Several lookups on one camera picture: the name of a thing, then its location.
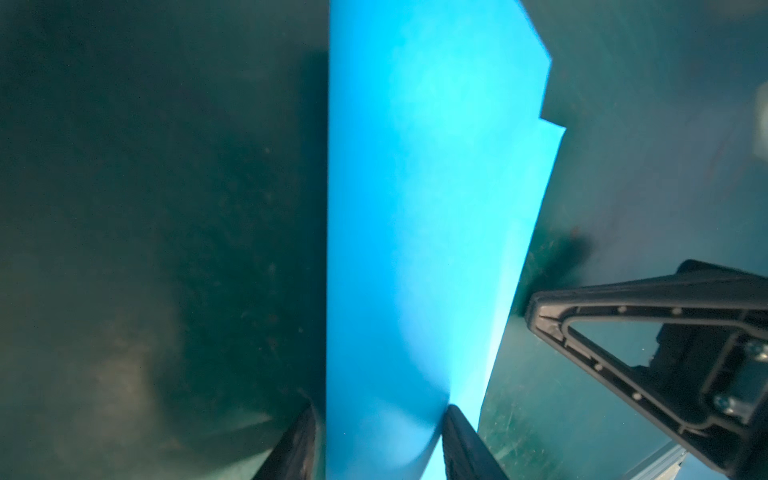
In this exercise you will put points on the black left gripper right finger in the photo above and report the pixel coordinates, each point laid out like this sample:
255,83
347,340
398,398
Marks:
465,454

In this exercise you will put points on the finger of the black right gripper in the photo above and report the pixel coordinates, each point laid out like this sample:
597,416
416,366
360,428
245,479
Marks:
610,332

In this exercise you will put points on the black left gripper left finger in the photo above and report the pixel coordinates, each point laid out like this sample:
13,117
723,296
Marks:
293,458

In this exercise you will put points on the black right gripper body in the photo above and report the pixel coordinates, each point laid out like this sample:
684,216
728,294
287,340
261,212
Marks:
710,379

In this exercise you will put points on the cyan paper sheet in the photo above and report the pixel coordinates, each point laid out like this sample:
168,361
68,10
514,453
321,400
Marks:
438,161

